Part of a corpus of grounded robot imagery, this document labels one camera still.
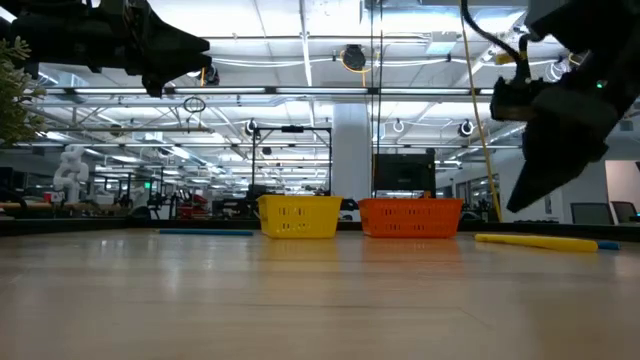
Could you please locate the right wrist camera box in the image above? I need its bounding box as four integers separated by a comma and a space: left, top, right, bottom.
489, 74, 551, 124

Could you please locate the black aluminium rig frame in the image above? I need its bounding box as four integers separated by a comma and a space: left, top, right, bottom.
0, 217, 640, 242

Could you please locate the red equipment cart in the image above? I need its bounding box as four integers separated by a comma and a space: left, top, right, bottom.
176, 192, 210, 220

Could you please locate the yellow hanging cable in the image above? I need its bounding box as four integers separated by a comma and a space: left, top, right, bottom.
458, 0, 503, 224

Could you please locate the yellow pen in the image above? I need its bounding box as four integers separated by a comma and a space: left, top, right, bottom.
473, 233, 600, 254

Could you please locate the black camera cable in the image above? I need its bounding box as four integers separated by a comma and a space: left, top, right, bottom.
459, 0, 531, 84

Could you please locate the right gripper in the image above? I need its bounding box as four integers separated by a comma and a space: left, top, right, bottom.
505, 29, 640, 214

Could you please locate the white building column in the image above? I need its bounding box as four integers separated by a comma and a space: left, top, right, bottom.
331, 102, 375, 221

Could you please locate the black monitor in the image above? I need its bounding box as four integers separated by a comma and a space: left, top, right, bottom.
373, 152, 437, 200

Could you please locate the potted green plant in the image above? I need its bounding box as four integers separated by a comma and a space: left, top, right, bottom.
0, 35, 47, 147

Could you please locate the ceiling light bar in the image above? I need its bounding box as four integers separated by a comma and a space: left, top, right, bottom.
44, 85, 496, 97

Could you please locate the orange plastic basket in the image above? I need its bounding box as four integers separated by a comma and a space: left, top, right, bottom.
358, 197, 465, 239

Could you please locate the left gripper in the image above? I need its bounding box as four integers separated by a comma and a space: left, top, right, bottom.
84, 0, 214, 99

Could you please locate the black frame rack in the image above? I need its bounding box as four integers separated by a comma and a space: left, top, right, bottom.
250, 125, 334, 197

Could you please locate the yellow plastic basket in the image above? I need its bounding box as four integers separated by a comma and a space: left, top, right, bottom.
256, 194, 344, 240

